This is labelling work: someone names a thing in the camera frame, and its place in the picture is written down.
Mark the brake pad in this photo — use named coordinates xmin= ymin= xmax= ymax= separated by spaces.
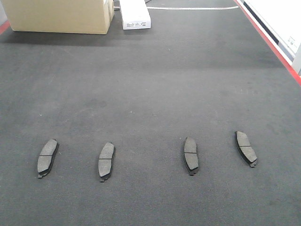
xmin=235 ymin=131 xmax=258 ymax=168
xmin=37 ymin=139 xmax=59 ymax=178
xmin=183 ymin=137 xmax=199 ymax=176
xmin=98 ymin=142 xmax=116 ymax=182

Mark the dark grey conveyor belt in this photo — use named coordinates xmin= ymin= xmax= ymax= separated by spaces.
xmin=0 ymin=0 xmax=301 ymax=226

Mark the white cardboard box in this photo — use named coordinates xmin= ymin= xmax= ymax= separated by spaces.
xmin=119 ymin=0 xmax=151 ymax=30

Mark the brown cardboard box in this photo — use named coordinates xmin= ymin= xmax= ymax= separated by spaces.
xmin=1 ymin=0 xmax=114 ymax=34

